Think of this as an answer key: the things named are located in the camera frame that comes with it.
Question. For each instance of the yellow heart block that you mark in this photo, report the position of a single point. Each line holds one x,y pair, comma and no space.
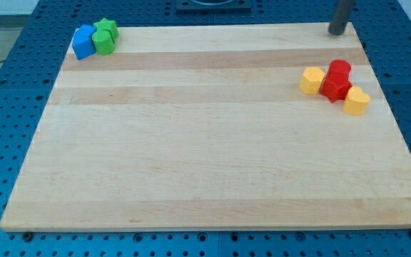
356,101

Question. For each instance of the wooden board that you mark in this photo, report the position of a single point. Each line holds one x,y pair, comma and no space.
205,128

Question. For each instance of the yellow hexagon block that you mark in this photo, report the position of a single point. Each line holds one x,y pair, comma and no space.
311,81

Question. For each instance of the red star block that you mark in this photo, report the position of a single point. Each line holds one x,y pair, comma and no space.
335,89

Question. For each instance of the green cylinder block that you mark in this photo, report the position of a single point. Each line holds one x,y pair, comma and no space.
103,42

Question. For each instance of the green star block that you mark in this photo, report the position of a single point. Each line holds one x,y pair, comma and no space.
109,26

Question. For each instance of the red cylinder block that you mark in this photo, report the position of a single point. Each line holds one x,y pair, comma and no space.
339,70

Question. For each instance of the blue block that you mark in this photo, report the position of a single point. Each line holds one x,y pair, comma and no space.
82,42

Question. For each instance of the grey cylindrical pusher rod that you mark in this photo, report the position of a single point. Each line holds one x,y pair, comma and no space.
340,17

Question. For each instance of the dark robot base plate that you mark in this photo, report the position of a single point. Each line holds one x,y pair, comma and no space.
184,6

